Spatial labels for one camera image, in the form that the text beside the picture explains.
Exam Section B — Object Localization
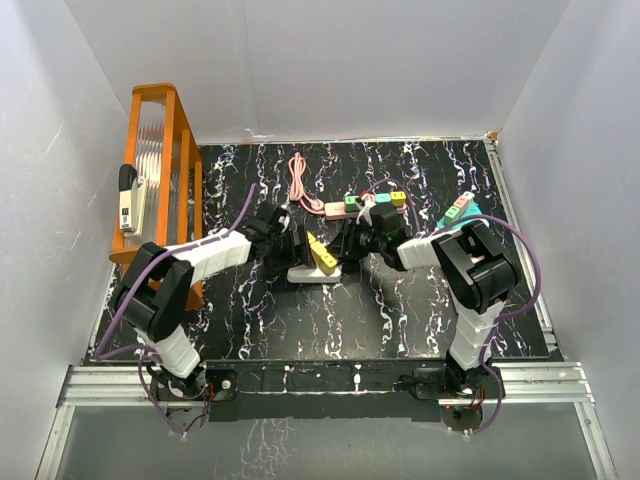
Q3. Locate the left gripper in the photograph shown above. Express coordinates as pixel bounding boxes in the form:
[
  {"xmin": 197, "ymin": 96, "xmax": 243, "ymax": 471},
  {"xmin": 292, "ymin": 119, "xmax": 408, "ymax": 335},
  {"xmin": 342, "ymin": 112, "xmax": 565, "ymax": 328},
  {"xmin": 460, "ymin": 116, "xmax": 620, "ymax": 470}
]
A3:
[{"xmin": 266, "ymin": 225, "xmax": 315, "ymax": 275}]

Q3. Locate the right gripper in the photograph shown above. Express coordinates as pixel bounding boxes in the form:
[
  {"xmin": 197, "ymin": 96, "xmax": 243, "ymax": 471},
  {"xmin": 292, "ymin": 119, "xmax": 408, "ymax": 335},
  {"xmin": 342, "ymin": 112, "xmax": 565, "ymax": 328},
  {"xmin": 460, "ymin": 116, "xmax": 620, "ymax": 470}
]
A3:
[{"xmin": 325, "ymin": 218, "xmax": 385, "ymax": 260}]

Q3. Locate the white triangular power strip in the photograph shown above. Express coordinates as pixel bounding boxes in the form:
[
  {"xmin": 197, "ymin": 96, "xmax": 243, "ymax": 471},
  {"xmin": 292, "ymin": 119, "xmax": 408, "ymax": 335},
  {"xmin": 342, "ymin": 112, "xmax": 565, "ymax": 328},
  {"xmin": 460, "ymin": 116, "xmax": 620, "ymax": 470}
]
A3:
[{"xmin": 287, "ymin": 265, "xmax": 342, "ymax": 284}]

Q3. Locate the yellow plug adapter three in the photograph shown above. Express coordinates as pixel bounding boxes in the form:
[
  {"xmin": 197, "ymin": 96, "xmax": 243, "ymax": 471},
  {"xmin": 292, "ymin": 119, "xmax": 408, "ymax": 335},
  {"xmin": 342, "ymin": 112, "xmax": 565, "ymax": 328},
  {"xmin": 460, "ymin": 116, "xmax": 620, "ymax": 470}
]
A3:
[{"xmin": 317, "ymin": 253, "xmax": 338, "ymax": 275}]

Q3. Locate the pink power strip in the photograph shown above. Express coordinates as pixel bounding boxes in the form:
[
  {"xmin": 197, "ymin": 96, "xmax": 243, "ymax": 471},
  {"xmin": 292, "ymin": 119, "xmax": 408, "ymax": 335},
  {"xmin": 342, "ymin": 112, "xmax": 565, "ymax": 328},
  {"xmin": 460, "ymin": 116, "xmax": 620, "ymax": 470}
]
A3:
[{"xmin": 324, "ymin": 201, "xmax": 407, "ymax": 220}]

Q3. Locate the blue plug adapter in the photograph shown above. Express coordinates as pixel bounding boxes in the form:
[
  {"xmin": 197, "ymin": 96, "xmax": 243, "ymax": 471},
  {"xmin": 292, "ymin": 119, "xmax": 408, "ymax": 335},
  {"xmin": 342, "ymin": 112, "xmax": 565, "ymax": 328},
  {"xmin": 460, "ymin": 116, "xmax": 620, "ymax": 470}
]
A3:
[{"xmin": 375, "ymin": 193, "xmax": 391, "ymax": 204}]

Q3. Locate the yellow plug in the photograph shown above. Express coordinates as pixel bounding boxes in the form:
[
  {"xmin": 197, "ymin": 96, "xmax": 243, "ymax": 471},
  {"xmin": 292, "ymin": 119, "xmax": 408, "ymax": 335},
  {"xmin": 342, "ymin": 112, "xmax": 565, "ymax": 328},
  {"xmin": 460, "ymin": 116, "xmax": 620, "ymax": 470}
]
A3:
[{"xmin": 390, "ymin": 191, "xmax": 406, "ymax": 209}]

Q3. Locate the pink power cord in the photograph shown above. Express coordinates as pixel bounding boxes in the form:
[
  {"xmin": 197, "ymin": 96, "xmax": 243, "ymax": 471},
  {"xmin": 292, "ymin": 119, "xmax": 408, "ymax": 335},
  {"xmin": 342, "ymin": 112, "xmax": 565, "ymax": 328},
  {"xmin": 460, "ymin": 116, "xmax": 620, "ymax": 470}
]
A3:
[{"xmin": 288, "ymin": 152, "xmax": 326, "ymax": 216}]

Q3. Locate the yellow plug adapter two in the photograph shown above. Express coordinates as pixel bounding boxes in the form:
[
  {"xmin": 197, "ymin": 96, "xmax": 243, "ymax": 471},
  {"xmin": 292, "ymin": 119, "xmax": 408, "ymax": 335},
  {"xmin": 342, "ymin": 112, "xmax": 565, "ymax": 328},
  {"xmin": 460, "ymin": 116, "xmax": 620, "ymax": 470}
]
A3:
[{"xmin": 310, "ymin": 242, "xmax": 331, "ymax": 263}]

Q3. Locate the green plug adapter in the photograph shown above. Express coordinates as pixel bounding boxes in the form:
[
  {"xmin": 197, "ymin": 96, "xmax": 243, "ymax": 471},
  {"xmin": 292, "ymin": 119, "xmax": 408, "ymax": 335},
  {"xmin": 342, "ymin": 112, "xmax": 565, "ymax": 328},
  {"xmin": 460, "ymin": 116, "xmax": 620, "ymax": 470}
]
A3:
[{"xmin": 344, "ymin": 195, "xmax": 360, "ymax": 213}]

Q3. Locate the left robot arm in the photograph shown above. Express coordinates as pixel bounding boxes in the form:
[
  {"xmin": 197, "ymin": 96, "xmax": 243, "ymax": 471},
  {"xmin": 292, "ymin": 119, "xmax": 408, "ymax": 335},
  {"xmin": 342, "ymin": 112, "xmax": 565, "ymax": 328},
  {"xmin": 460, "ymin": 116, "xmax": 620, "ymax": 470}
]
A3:
[{"xmin": 112, "ymin": 202, "xmax": 313, "ymax": 399}]

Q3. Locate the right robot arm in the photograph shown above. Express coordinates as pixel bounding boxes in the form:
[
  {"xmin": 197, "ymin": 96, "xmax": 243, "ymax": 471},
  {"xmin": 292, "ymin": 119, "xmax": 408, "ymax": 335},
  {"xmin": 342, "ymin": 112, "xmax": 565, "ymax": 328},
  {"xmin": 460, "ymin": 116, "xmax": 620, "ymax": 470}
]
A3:
[{"xmin": 328, "ymin": 204, "xmax": 520, "ymax": 397}]

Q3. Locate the teal triangular power strip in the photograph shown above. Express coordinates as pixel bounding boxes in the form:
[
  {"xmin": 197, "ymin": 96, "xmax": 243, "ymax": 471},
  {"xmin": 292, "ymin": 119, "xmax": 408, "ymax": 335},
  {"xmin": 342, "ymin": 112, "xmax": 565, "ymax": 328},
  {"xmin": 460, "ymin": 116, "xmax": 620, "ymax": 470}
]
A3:
[{"xmin": 452, "ymin": 201, "xmax": 489, "ymax": 231}]

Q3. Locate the white black stapler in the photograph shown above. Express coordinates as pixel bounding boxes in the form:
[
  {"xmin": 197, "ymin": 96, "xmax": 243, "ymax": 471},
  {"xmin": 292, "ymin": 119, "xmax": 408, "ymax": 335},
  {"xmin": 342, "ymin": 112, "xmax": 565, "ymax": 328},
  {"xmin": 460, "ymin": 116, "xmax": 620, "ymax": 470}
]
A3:
[{"xmin": 118, "ymin": 164, "xmax": 147, "ymax": 237}]

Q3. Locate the orange wooden rack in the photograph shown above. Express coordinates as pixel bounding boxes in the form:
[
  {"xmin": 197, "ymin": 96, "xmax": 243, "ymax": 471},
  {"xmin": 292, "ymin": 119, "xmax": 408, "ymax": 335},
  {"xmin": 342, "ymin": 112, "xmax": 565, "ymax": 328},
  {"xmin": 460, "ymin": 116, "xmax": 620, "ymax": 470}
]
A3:
[{"xmin": 108, "ymin": 82, "xmax": 206, "ymax": 317}]

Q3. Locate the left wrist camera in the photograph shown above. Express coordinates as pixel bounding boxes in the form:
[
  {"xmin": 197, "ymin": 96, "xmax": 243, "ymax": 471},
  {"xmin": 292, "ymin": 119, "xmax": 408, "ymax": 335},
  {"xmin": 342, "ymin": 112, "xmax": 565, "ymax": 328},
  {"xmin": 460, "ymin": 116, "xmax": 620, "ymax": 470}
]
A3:
[{"xmin": 276, "ymin": 205, "xmax": 291, "ymax": 233}]

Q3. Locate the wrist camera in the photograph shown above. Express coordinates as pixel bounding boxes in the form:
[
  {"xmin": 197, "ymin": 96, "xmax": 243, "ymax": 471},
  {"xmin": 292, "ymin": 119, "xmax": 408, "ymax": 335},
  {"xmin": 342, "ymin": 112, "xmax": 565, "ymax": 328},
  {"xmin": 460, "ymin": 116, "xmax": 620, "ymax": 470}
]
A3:
[
  {"xmin": 356, "ymin": 192, "xmax": 376, "ymax": 227},
  {"xmin": 276, "ymin": 205, "xmax": 291, "ymax": 233}
]

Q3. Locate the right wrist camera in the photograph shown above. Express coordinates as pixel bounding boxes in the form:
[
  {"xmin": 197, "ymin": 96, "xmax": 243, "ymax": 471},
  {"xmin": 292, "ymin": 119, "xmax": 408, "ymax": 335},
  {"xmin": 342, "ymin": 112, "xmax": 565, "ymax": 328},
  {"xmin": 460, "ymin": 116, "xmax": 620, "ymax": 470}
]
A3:
[{"xmin": 356, "ymin": 192, "xmax": 376, "ymax": 227}]

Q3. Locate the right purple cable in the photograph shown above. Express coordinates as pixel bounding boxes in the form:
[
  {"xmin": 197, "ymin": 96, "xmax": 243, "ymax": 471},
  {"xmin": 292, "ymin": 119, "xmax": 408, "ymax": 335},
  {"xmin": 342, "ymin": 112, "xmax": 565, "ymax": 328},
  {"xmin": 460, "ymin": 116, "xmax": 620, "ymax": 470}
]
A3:
[{"xmin": 364, "ymin": 178, "xmax": 544, "ymax": 435}]

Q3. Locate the purple cable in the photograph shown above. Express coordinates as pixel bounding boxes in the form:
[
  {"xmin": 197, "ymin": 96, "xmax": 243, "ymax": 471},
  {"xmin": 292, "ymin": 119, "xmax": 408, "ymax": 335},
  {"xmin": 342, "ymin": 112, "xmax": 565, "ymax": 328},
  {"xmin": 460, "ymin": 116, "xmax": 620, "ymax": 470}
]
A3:
[
  {"xmin": 97, "ymin": 182, "xmax": 261, "ymax": 436},
  {"xmin": 364, "ymin": 178, "xmax": 544, "ymax": 435}
]

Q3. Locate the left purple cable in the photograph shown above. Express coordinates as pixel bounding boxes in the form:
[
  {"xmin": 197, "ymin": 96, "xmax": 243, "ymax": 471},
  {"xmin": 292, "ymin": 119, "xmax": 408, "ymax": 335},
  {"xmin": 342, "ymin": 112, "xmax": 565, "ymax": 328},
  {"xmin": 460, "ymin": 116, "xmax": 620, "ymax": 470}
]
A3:
[{"xmin": 97, "ymin": 182, "xmax": 261, "ymax": 436}]

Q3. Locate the aluminium frame rail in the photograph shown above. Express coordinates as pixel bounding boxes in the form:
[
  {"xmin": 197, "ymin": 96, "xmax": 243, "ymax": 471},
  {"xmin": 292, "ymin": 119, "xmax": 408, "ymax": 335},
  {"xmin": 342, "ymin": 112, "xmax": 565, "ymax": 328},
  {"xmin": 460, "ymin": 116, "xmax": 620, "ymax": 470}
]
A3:
[{"xmin": 57, "ymin": 361, "xmax": 594, "ymax": 430}]

